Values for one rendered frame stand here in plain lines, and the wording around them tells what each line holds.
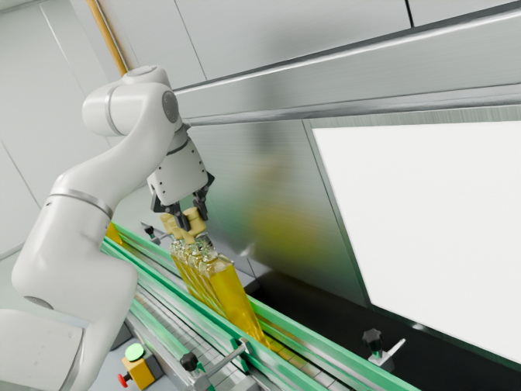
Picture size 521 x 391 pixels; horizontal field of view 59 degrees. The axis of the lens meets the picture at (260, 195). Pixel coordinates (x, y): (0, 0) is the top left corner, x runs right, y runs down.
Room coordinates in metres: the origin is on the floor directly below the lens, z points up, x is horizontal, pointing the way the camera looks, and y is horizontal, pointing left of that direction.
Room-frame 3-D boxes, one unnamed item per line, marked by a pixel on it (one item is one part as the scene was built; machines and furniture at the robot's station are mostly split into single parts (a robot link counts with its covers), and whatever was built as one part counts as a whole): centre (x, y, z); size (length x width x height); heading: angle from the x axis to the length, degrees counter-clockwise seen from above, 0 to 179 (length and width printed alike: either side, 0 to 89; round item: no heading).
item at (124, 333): (1.29, 0.58, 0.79); 0.08 x 0.08 x 0.08; 27
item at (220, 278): (0.85, 0.14, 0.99); 0.06 x 0.06 x 0.21; 28
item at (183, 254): (0.95, 0.19, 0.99); 0.06 x 0.06 x 0.21; 27
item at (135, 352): (1.04, 0.45, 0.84); 0.05 x 0.05 x 0.03
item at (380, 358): (0.57, -0.09, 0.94); 0.07 x 0.04 x 0.13; 117
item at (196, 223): (0.85, 0.14, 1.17); 0.04 x 0.04 x 0.04
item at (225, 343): (1.53, 0.55, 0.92); 1.75 x 0.01 x 0.08; 27
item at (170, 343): (1.49, 0.61, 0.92); 1.75 x 0.01 x 0.08; 27
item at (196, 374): (0.69, 0.20, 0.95); 0.17 x 0.03 x 0.12; 117
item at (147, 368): (1.04, 0.45, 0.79); 0.07 x 0.07 x 0.07; 27
